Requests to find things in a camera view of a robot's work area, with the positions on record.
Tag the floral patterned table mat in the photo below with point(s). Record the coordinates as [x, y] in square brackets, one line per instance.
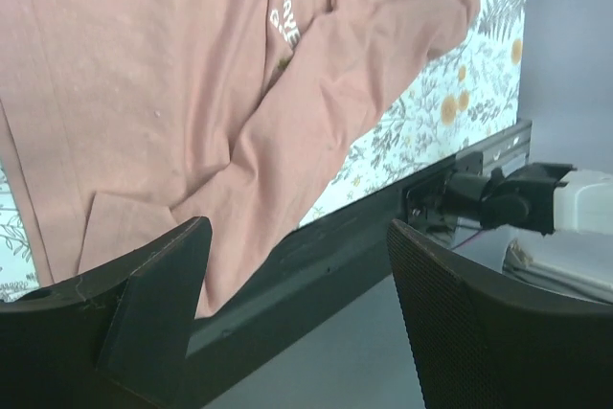
[460, 93]

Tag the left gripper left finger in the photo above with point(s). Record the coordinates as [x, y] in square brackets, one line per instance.
[115, 336]

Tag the dusty pink printed t-shirt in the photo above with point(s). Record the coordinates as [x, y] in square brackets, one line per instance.
[191, 93]

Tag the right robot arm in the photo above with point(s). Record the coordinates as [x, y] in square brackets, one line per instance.
[546, 222]

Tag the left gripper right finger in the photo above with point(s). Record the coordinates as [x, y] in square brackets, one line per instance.
[482, 340]

